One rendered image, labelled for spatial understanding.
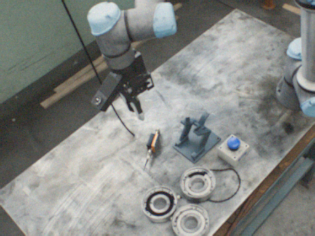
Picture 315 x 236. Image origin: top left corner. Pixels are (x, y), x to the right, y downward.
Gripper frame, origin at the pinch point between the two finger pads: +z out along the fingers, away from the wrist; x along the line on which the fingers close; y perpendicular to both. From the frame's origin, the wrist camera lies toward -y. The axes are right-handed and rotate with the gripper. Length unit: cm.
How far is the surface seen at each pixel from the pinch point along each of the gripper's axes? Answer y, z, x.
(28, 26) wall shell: 9, 43, 142
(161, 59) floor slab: 71, 95, 109
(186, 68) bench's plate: 32.8, 17.9, 18.9
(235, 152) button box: 16.9, 15.0, -23.0
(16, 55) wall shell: -6, 55, 141
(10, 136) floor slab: -38, 89, 124
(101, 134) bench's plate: -8.5, 16.0, 16.0
